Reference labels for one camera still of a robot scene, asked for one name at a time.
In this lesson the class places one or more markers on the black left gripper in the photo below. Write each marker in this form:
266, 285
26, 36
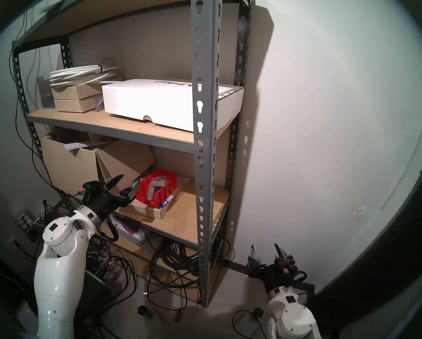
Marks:
99, 200

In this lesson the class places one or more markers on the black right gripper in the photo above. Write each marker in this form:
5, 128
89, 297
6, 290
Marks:
280, 278

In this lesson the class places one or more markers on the clear bag with black part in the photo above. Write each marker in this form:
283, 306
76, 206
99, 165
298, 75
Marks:
153, 191

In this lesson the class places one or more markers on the clear bag with white label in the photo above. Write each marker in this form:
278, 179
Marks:
161, 181

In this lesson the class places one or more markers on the red plastic bin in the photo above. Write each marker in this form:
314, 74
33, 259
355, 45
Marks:
161, 197

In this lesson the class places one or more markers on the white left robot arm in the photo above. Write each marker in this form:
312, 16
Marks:
55, 278

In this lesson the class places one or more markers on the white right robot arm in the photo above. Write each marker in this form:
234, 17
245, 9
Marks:
292, 317

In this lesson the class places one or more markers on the grey steel rack shelf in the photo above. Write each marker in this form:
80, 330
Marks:
205, 94

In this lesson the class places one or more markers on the black baseboard strip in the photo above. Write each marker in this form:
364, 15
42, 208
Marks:
235, 267

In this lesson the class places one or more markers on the flat brown cardboard box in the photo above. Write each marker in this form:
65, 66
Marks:
151, 212

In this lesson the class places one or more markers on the pink white package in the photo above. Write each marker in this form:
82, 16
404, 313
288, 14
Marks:
129, 230

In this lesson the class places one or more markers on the small blue labelled box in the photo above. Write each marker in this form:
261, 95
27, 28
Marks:
168, 200

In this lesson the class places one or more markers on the black star knob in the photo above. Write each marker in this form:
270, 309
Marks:
258, 312
143, 310

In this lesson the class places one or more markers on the large open cardboard box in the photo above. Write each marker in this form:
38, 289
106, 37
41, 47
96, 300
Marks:
69, 168

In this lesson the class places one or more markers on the white plastic strip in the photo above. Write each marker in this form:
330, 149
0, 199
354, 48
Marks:
75, 146

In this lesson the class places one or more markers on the white PNY cardboard box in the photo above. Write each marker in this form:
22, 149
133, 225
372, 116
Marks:
154, 101

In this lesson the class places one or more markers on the small brown cardboard box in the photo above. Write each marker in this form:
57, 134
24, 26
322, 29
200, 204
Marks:
69, 93
71, 106

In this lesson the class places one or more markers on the black floor box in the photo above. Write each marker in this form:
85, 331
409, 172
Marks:
97, 287

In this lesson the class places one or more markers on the grey floor device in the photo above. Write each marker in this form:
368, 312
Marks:
25, 320

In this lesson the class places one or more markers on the white paper sheet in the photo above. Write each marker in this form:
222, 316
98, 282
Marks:
48, 9

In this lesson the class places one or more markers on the grey wall power outlet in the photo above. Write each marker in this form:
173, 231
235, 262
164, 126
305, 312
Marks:
24, 221

